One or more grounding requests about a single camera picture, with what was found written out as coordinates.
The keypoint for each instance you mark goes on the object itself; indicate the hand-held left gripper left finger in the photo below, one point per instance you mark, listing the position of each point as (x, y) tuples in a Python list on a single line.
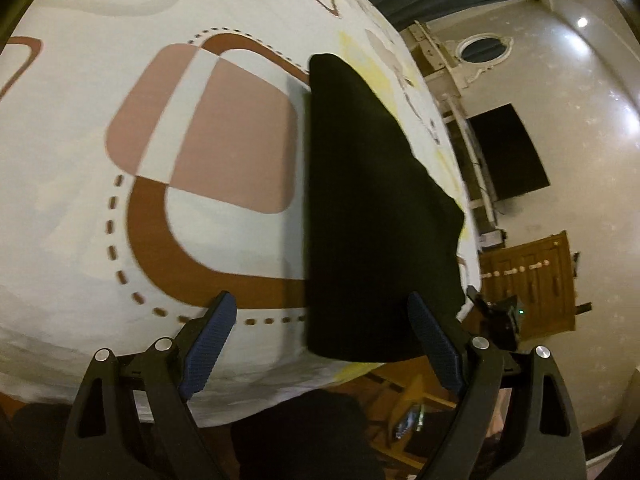
[(210, 347)]

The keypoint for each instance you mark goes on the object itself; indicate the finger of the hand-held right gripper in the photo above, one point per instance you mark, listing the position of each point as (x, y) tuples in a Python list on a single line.
[(479, 297)]

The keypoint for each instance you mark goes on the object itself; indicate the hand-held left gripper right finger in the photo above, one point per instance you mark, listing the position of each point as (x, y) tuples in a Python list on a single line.
[(435, 345)]

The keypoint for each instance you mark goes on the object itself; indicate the black pants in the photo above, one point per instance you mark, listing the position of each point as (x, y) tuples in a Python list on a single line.
[(370, 210)]

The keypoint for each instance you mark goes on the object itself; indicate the wooden door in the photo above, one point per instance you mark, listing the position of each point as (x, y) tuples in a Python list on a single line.
[(530, 285)]

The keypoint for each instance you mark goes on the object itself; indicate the wooden stool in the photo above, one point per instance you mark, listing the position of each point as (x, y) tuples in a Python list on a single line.
[(415, 420)]

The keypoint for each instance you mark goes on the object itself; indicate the person's dark clothing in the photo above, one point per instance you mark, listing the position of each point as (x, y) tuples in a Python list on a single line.
[(305, 435)]

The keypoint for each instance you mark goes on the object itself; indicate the black television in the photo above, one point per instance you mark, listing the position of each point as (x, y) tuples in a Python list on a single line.
[(507, 152)]

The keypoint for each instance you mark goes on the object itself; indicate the white patterned bed sheet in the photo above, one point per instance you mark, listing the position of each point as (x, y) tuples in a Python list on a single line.
[(150, 185)]

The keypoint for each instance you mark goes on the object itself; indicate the white dressing table with mirror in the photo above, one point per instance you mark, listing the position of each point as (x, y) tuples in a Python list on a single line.
[(480, 52)]

